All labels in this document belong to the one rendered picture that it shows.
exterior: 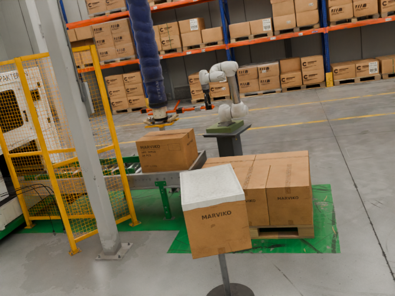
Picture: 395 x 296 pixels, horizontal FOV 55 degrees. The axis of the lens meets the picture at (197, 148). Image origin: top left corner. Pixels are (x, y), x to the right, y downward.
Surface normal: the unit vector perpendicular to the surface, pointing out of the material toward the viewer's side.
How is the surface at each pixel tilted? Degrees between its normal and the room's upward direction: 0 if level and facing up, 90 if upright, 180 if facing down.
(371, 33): 90
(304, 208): 90
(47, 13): 90
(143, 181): 90
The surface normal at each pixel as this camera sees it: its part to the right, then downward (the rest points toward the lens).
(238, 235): 0.07, 0.28
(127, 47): -0.21, 0.31
